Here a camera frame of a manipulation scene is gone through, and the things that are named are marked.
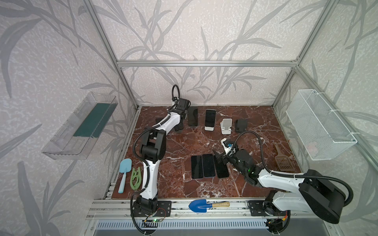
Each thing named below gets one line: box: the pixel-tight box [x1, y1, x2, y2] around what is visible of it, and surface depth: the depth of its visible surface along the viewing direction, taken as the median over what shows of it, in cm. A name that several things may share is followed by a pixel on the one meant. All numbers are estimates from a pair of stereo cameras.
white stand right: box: [220, 118, 233, 135], surface depth 104 cm
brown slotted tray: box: [274, 142, 295, 172], surface depth 91 cm
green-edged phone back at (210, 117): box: [205, 109, 217, 128], surface depth 101 cm
